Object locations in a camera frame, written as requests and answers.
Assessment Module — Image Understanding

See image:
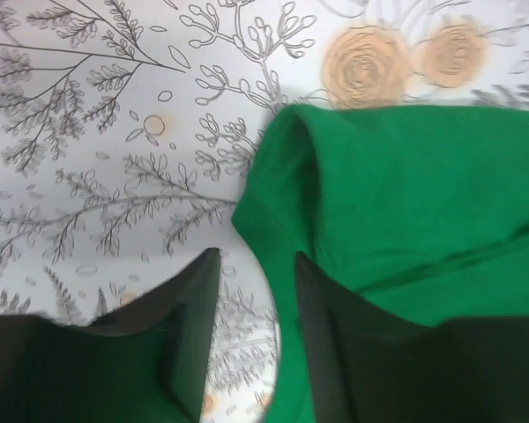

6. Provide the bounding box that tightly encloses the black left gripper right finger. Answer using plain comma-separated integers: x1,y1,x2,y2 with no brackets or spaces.
295,254,529,423

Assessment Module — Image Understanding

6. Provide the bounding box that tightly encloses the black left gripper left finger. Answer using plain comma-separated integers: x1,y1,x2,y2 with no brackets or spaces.
0,248,220,422

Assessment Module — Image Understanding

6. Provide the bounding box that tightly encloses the green t shirt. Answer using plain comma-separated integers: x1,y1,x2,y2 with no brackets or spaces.
232,105,529,422

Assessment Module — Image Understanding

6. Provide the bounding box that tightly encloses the floral patterned table mat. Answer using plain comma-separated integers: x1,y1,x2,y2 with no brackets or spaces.
0,1,529,422

